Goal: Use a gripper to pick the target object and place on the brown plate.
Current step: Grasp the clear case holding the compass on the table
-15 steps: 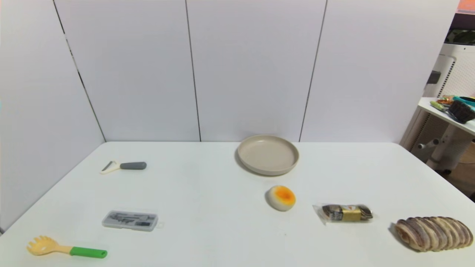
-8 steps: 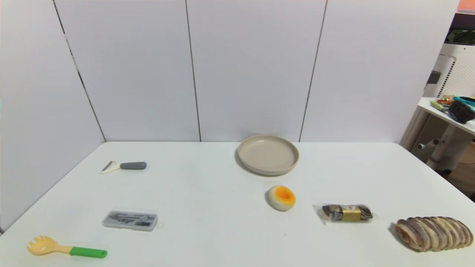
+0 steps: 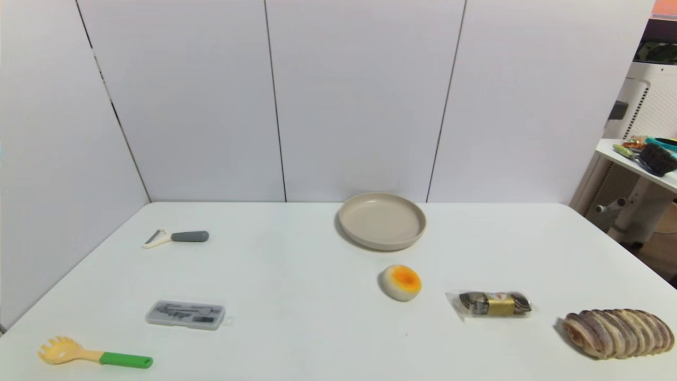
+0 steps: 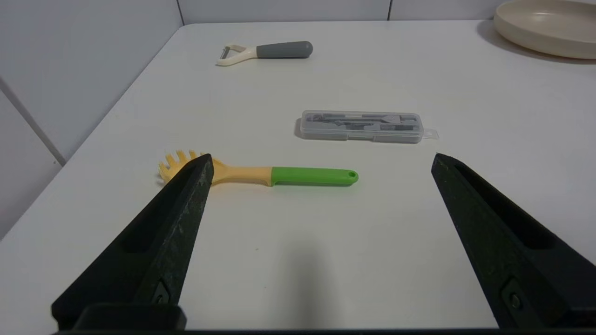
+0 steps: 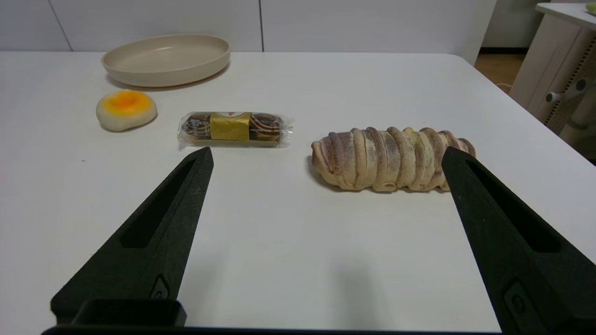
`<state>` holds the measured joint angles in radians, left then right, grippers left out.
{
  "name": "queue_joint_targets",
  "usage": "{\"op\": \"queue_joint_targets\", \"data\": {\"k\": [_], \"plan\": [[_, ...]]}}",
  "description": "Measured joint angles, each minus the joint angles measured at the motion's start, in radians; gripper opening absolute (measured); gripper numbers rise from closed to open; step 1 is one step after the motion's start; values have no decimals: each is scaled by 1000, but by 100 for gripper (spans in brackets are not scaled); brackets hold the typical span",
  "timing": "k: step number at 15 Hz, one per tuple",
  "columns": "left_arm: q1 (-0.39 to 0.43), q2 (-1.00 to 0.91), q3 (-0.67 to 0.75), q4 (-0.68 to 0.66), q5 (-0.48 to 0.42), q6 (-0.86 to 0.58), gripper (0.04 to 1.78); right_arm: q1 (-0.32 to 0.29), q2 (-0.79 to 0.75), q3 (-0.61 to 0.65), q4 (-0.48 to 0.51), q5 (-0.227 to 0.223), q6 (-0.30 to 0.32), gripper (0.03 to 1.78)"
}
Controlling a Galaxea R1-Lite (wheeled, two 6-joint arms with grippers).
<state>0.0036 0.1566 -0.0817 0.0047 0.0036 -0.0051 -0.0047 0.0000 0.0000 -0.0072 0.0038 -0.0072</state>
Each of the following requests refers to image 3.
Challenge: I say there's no clear plastic tool case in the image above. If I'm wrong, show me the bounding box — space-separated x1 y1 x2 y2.
145 300 227 331

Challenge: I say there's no beige round plate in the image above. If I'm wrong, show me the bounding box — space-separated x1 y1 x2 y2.
338 192 427 252

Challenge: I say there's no white bun orange centre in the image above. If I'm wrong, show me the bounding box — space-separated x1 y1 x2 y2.
379 265 423 302

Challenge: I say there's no wrapped dark snack gold band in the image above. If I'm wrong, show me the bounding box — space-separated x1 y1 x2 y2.
446 290 533 322

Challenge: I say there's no white side table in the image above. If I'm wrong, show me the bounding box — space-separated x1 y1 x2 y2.
592 138 677 248

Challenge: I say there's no striped brown bread loaf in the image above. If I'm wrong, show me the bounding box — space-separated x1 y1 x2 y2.
562 309 676 360

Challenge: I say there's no black brush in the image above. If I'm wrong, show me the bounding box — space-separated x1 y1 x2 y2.
639 143 677 177

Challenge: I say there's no white peeler grey handle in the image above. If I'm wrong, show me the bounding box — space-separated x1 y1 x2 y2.
142 229 210 249

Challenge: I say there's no yellow pasta server green handle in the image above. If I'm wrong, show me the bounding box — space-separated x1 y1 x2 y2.
38 337 154 369

